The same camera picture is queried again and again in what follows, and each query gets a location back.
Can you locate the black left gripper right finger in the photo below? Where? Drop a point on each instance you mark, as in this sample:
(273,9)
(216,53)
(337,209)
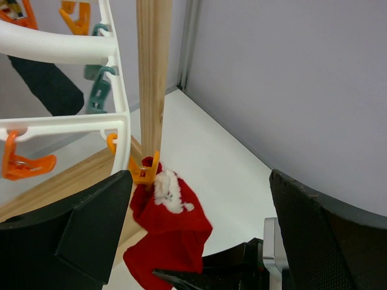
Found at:
(329,244)

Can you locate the white round clip hanger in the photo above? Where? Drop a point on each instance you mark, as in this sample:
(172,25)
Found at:
(72,49)

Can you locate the dark navy sock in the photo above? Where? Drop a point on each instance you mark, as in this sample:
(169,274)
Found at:
(50,85)

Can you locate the orange clothes peg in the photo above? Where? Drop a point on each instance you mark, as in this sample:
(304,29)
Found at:
(142,174)

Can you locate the teal clothes peg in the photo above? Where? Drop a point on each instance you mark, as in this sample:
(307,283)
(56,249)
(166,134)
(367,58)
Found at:
(100,88)

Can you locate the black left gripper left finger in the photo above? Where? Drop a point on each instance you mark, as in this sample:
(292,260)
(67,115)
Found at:
(68,244)

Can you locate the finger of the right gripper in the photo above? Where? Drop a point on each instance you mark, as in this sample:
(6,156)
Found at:
(238,268)

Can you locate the red santa sock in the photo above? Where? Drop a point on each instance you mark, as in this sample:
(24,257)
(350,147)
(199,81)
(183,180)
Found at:
(176,225)

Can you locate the wooden hanger rack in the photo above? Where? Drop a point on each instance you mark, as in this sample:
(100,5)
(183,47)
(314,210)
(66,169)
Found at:
(153,33)

